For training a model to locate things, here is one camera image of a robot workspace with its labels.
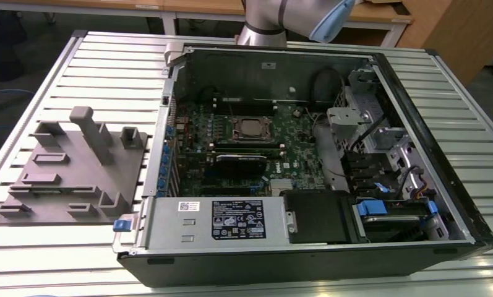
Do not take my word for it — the CPU socket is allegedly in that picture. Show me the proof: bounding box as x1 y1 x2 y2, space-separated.
230 116 274 142

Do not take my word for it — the black graphics card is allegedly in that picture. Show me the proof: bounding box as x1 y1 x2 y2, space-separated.
211 153 268 182

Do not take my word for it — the green motherboard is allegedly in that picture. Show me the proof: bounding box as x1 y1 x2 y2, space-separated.
174 101 327 198

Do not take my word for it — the small silver heatsink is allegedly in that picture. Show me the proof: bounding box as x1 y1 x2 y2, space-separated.
268 178 294 190

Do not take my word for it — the silver power supply unit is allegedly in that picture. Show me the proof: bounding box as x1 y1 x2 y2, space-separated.
132 196 288 250

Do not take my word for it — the perforated metal drive cage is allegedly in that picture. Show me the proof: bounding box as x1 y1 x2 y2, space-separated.
340 70 414 155

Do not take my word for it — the blue plastic latch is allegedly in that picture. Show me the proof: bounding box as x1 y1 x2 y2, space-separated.
111 218 131 233

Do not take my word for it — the black PC case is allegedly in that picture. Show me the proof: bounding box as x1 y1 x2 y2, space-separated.
111 41 493 288

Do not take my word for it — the grey parts rack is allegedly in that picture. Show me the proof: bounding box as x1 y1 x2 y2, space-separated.
0 106 149 223

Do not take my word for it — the silver hard disk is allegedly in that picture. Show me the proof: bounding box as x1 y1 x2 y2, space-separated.
359 214 422 244

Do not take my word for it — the wooden cabinet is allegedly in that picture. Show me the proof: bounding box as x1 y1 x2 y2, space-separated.
398 0 493 86

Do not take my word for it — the dark office chair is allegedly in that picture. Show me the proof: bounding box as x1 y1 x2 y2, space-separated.
0 9 29 83

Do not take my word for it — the silver metal bracket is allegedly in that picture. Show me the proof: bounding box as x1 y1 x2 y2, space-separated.
326 106 372 126

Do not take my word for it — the black cable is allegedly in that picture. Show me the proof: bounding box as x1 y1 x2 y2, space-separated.
350 119 379 153

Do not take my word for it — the grey case handle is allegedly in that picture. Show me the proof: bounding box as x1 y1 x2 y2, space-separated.
162 41 187 67

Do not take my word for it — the coloured wire bundle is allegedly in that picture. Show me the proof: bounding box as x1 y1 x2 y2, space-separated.
409 184 435 200

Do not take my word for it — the wooden desk white frame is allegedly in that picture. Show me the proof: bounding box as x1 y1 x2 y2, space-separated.
0 0 176 35
163 0 415 47

